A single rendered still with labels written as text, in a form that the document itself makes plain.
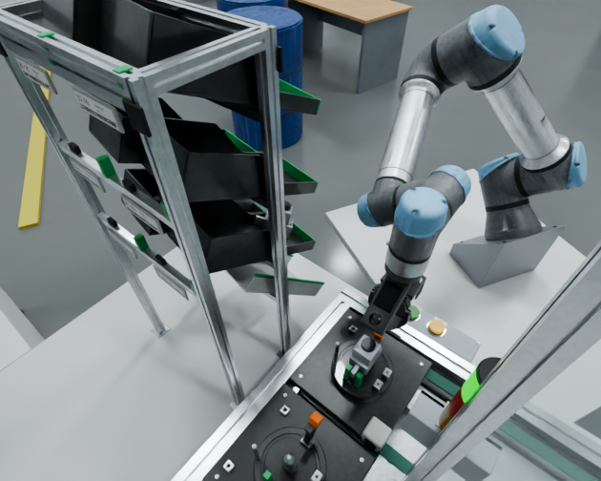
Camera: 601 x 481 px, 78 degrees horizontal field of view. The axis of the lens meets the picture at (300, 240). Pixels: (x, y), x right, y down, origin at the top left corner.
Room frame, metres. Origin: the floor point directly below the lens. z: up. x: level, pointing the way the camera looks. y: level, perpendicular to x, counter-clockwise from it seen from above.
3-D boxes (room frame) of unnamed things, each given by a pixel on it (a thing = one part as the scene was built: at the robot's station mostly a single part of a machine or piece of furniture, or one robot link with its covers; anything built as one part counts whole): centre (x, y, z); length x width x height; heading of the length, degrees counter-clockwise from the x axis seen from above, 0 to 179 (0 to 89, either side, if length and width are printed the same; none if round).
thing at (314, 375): (0.38, -0.14, 0.96); 0.24 x 0.24 x 0.02; 50
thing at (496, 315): (0.76, -0.59, 0.84); 0.90 x 0.70 x 0.03; 23
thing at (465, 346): (0.49, -0.34, 0.93); 0.21 x 0.07 x 0.06; 50
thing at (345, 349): (0.38, -0.14, 0.98); 0.14 x 0.14 x 0.02
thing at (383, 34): (4.54, -0.45, 0.35); 1.32 x 0.68 x 0.71; 40
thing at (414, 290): (0.45, -0.20, 1.21); 0.09 x 0.08 x 0.12; 141
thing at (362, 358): (0.37, -0.13, 1.06); 0.08 x 0.04 x 0.07; 141
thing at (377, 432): (0.24, -0.15, 0.97); 0.05 x 0.05 x 0.04; 50
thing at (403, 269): (0.44, -0.19, 1.29); 0.08 x 0.08 x 0.05
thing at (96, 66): (0.51, 0.22, 1.26); 0.36 x 0.21 x 0.80; 50
